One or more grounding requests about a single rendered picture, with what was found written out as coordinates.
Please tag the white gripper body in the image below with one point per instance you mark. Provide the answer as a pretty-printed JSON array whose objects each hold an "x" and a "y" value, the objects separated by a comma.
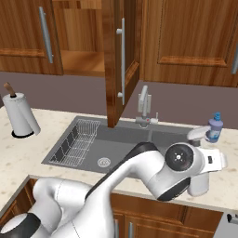
[{"x": 198, "y": 132}]

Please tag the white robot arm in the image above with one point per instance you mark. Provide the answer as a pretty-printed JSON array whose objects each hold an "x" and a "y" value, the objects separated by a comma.
[{"x": 139, "y": 169}]

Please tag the blue spray bottle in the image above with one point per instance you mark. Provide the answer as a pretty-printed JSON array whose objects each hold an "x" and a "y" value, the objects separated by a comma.
[{"x": 216, "y": 125}]

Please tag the silver sink tap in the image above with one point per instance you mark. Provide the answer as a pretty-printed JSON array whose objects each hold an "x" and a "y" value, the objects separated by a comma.
[{"x": 143, "y": 103}]

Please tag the grey kitchen sink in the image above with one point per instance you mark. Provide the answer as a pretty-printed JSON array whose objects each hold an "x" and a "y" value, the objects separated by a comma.
[{"x": 124, "y": 144}]

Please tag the wooden base cabinet door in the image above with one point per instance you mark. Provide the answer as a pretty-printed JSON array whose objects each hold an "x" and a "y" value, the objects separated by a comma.
[
  {"x": 121, "y": 224},
  {"x": 161, "y": 227}
]

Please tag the wooden base cabinet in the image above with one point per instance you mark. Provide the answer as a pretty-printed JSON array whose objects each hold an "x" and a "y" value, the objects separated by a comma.
[{"x": 18, "y": 201}]

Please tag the grey dishwasher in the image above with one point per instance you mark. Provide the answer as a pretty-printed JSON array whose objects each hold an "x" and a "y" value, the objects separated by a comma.
[{"x": 227, "y": 231}]

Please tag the white paper towel roll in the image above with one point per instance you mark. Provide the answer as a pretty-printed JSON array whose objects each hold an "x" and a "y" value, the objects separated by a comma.
[{"x": 18, "y": 114}]

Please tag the wooden paper towel holder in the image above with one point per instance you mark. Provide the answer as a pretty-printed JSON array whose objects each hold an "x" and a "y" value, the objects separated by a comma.
[{"x": 10, "y": 89}]

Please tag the wooden wall cabinet door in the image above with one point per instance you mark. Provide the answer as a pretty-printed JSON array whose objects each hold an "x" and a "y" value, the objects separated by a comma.
[
  {"x": 21, "y": 31},
  {"x": 111, "y": 62},
  {"x": 186, "y": 31}
]

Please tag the wooden wall cabinet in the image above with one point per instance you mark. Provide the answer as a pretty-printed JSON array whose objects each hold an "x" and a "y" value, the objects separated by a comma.
[{"x": 80, "y": 59}]

